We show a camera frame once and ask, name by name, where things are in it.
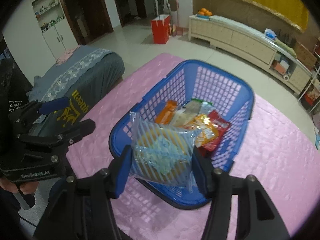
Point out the green folded cloth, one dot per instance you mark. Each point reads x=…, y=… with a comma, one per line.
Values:
x=285, y=47

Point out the blue striped clear snack bag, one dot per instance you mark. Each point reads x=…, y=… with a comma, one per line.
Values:
x=162, y=154

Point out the white wall cupboard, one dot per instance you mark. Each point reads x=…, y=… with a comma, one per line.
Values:
x=54, y=26

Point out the grey sofa with lace cover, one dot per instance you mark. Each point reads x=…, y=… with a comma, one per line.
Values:
x=85, y=78

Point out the broom and dustpan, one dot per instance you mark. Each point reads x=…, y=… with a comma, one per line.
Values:
x=173, y=8

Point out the red paper bag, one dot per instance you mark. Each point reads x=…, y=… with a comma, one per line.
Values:
x=161, y=29

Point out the cream TV cabinet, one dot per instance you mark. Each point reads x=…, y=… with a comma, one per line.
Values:
x=252, y=46

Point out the blue plastic basket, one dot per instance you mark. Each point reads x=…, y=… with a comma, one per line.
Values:
x=196, y=87

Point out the cracker pack green ends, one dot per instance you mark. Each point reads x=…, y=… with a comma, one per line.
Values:
x=191, y=109

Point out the pink quilted tablecloth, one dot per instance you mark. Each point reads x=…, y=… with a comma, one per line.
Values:
x=261, y=141

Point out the white wire shelf rack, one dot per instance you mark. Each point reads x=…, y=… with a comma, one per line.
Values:
x=309, y=97

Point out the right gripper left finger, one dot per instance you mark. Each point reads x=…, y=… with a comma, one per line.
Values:
x=81, y=208

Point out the orange Alpenliebe candy stick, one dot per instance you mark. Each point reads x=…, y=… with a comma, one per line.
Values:
x=167, y=113

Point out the orange yellow snack pouch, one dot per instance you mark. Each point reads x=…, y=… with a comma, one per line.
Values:
x=203, y=125

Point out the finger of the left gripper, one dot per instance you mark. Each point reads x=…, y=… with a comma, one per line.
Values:
x=34, y=109
x=69, y=136

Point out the red snack pouch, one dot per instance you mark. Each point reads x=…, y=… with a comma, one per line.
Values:
x=222, y=126

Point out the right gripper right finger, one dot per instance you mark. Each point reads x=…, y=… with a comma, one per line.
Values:
x=258, y=218

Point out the blue tissue pack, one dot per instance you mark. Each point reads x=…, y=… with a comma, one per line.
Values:
x=270, y=34

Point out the brown cardboard box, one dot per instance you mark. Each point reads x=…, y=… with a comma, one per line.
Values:
x=305, y=56

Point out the plate of oranges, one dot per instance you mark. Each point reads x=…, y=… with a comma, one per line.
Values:
x=204, y=13

